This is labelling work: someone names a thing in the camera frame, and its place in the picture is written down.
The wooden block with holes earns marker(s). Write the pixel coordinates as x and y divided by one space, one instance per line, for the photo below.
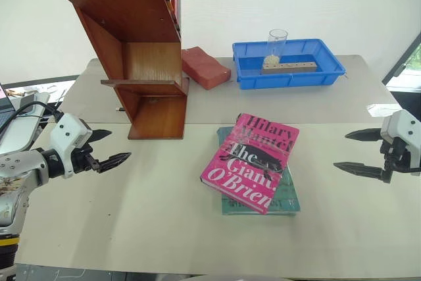
291 67

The blue plastic bin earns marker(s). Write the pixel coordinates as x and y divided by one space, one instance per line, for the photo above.
283 81

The open laptop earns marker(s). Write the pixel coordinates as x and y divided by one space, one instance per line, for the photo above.
4 105

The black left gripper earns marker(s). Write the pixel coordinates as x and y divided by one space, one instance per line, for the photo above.
84 159

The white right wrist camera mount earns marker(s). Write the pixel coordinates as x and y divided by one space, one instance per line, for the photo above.
402 125

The clear plastic cup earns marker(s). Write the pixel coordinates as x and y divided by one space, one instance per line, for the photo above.
278 44

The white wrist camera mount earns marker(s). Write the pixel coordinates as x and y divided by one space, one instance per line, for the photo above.
402 125
69 129

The brown wooden bookshelf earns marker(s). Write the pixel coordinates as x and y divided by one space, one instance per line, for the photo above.
131 14

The teal hardcover book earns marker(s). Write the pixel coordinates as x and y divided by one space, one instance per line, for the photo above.
290 197

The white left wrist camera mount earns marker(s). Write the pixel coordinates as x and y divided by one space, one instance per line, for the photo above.
69 129

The red brick block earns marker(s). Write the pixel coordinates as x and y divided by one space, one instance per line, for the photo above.
204 67

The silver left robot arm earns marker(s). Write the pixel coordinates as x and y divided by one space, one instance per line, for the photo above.
16 166

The pink hardcover book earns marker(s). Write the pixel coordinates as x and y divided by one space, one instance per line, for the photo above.
250 162

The small black peg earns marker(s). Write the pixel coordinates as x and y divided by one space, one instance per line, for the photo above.
119 109

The white side table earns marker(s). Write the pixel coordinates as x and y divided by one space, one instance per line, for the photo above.
19 133

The dark window frame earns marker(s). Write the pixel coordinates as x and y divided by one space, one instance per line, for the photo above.
408 96

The beige granules pile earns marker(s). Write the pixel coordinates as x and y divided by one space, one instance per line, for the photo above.
271 60

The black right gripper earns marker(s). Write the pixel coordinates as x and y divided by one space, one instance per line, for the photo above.
398 159

